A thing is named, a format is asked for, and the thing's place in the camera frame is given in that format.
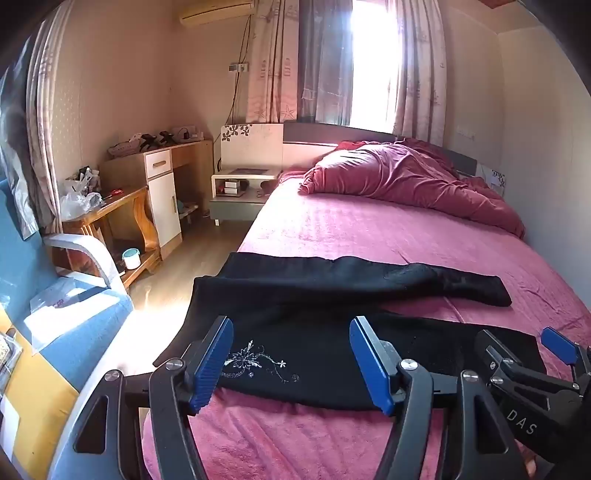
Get wooden side table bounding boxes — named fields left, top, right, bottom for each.
left=60, top=185, right=161, bottom=289

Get clear plastic sleeve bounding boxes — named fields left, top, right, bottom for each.
left=30, top=277, right=112, bottom=320

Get patterned beige curtain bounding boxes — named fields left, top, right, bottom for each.
left=247, top=0, right=315, bottom=124
left=392, top=0, right=448, bottom=144
left=25, top=0, right=70, bottom=234

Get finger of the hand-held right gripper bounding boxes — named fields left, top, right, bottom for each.
left=541, top=327, right=591, bottom=393
left=475, top=329, right=548, bottom=393

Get blue armchair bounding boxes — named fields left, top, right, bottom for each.
left=0, top=178, right=134, bottom=480

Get red duvet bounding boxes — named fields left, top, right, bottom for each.
left=299, top=137, right=526, bottom=238

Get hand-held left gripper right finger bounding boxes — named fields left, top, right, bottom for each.
left=349, top=316, right=525, bottom=480

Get dark sheer curtain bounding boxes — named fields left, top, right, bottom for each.
left=298, top=0, right=354, bottom=126

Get wooden desk with white drawer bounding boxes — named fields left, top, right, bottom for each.
left=99, top=138, right=215, bottom=261

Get clear plastic bags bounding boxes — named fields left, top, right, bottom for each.
left=60, top=178, right=103, bottom=221

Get air conditioner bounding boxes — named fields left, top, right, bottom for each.
left=179, top=0, right=256, bottom=28

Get white nightstand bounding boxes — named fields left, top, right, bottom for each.
left=210, top=168, right=283, bottom=226

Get bed with pink sheet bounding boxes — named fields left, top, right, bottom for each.
left=141, top=173, right=591, bottom=480

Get black wall cable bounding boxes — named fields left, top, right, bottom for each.
left=228, top=14, right=254, bottom=125

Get yellow envelope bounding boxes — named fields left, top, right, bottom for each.
left=0, top=305, right=80, bottom=468

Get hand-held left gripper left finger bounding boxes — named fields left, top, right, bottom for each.
left=55, top=316, right=234, bottom=480

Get black pants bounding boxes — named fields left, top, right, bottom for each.
left=154, top=252, right=548, bottom=411

